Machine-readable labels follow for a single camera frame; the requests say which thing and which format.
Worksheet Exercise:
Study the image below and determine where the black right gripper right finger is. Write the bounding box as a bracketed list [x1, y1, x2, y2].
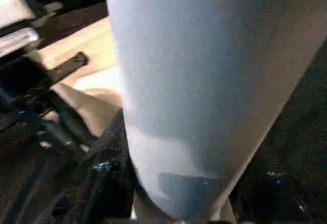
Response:
[229, 147, 327, 224]

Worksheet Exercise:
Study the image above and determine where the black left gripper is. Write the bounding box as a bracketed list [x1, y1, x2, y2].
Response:
[0, 52, 90, 113]

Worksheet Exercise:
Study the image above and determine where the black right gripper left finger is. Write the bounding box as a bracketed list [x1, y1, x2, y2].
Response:
[56, 109, 137, 224]

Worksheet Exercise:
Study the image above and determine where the white plastic table top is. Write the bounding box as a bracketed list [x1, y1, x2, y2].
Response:
[36, 17, 124, 138]

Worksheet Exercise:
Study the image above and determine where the white plastic table leg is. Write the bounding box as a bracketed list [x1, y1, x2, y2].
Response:
[104, 0, 327, 222]

